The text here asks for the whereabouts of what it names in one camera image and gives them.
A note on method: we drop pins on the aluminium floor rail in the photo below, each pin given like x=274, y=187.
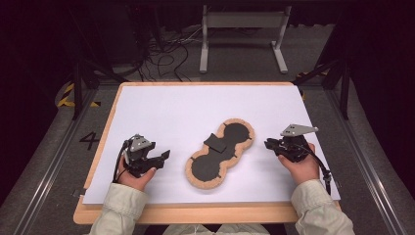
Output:
x=49, y=169
x=365, y=163

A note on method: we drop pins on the white sheet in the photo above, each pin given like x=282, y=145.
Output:
x=182, y=107

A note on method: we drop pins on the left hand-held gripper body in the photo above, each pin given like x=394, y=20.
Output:
x=138, y=148

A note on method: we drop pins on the wooden table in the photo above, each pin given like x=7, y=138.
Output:
x=195, y=213

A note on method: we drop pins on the person's left hand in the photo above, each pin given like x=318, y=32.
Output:
x=137, y=181

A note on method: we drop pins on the black metal stand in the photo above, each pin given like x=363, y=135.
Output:
x=77, y=88
x=344, y=88

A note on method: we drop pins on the person's right hand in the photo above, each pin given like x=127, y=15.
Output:
x=303, y=169

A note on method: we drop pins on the white metal stand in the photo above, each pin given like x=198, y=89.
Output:
x=243, y=19

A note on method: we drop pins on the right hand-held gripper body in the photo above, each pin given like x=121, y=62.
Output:
x=295, y=147

